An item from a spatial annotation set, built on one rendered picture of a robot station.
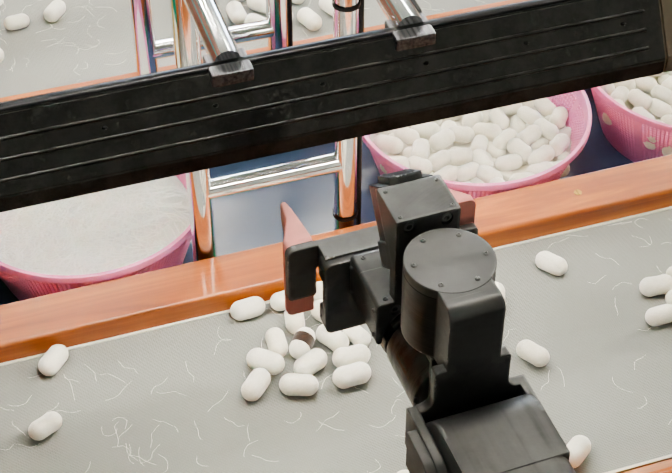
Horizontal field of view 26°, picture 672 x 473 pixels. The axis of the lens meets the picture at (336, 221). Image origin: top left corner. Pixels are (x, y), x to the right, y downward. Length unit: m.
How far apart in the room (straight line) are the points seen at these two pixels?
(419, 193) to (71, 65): 0.92
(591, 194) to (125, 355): 0.51
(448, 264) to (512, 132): 0.78
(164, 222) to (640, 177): 0.51
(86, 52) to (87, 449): 0.60
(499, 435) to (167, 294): 0.62
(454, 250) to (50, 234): 0.75
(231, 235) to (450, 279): 0.77
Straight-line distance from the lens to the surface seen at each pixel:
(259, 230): 1.62
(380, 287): 0.95
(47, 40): 1.82
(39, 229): 1.56
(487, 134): 1.66
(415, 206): 0.90
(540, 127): 1.67
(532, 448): 0.88
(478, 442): 0.88
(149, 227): 1.55
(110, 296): 1.44
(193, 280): 1.45
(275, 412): 1.36
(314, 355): 1.38
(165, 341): 1.43
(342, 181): 1.46
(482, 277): 0.87
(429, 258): 0.88
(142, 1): 1.56
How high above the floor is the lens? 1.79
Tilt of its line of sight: 43 degrees down
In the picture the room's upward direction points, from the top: straight up
